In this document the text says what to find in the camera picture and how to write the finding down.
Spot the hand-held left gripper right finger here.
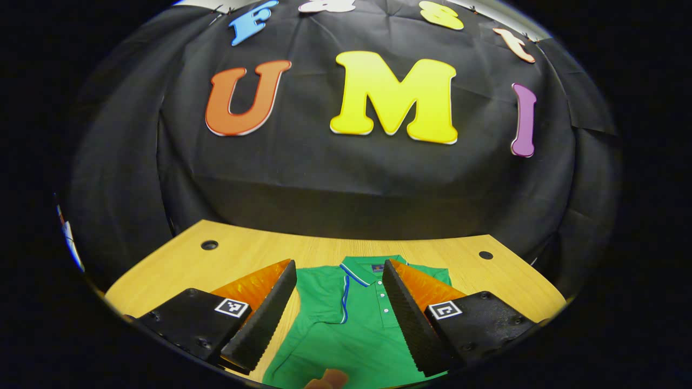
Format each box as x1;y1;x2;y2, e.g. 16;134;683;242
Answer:
382;258;541;378

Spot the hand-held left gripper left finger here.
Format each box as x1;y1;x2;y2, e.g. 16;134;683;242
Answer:
127;258;298;374

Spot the green T-shirt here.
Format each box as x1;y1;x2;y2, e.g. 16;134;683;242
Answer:
262;255;452;389

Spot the black backdrop cloth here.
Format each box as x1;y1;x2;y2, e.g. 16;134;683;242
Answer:
59;0;622;295

